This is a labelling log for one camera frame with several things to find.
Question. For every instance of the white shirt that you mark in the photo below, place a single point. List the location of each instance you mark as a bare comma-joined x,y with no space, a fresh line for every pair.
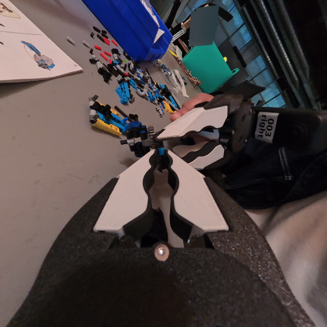
301,245

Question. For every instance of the black blue brick assembly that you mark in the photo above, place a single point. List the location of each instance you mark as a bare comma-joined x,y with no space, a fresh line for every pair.
140,138

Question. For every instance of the pile of loose brick parts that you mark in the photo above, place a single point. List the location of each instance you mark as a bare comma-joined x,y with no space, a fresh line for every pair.
133,84

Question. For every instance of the person's right hand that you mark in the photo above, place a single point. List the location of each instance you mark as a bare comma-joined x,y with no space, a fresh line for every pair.
196,100

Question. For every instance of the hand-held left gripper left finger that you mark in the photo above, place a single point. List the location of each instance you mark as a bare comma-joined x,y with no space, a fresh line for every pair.
120,204

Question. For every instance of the green plastic bin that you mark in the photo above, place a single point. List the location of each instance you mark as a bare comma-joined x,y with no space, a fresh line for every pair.
209,66

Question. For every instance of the black plastic bin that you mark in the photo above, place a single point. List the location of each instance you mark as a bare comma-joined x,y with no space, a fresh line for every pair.
248,88

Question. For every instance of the grey desk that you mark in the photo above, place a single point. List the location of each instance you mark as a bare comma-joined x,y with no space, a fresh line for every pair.
51,168

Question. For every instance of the yellow blue brick assembly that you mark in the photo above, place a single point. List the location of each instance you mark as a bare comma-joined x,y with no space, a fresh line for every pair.
107,118

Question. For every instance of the blue plastic bin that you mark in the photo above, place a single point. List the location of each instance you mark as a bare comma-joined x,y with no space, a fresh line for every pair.
127,25

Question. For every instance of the silver ventilation duct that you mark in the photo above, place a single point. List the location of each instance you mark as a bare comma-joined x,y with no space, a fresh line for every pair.
291,51

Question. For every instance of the person's right forearm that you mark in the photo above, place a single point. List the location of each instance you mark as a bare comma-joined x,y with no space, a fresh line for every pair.
265,179

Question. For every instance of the building instruction booklet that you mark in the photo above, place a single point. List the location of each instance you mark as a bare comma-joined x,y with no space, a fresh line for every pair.
30,56

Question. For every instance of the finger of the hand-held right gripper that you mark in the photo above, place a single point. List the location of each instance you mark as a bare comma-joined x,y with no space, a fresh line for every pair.
207,156
196,121

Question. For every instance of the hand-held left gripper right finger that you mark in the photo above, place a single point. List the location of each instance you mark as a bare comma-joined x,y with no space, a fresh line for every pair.
202,204

